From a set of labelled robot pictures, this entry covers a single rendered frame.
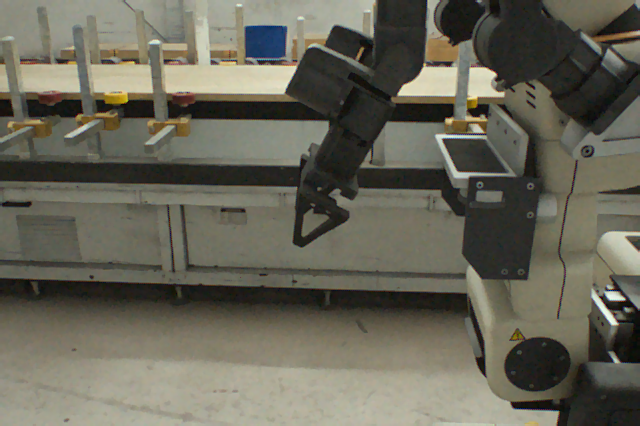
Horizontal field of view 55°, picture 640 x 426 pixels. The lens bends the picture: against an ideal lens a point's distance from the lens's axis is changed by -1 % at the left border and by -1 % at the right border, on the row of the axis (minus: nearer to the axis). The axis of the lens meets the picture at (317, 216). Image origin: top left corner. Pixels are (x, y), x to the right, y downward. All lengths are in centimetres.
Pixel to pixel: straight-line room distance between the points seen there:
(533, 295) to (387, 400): 119
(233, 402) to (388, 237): 89
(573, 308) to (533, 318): 6
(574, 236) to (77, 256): 216
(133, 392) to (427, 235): 124
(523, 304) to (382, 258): 155
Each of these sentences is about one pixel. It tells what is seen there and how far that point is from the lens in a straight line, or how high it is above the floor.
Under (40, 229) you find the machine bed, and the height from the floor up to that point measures 32.
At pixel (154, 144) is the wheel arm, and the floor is 83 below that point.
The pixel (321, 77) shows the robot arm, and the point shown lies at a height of 120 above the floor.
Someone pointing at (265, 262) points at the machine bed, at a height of 20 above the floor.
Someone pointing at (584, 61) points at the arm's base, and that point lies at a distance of 76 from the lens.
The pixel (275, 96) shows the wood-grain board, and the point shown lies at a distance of 228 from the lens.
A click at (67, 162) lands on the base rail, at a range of 232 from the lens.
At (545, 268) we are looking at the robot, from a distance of 100.
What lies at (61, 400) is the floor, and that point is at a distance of 227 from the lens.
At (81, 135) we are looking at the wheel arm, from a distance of 207.
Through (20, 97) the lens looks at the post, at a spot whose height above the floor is 92.
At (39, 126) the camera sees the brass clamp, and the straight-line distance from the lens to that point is 234.
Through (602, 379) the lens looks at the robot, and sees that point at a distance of 103.
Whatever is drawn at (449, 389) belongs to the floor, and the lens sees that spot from 221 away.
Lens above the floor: 131
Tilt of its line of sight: 22 degrees down
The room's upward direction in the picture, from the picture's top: straight up
